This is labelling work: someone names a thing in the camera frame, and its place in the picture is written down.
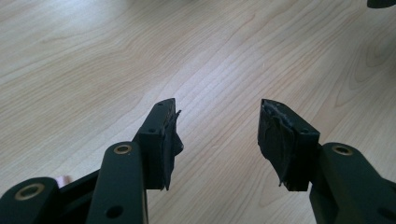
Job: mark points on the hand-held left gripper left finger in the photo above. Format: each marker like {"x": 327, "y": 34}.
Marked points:
{"x": 155, "y": 149}

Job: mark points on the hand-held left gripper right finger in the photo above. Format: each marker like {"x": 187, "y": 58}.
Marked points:
{"x": 289, "y": 149}

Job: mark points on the dark object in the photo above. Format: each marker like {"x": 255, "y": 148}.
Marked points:
{"x": 381, "y": 3}

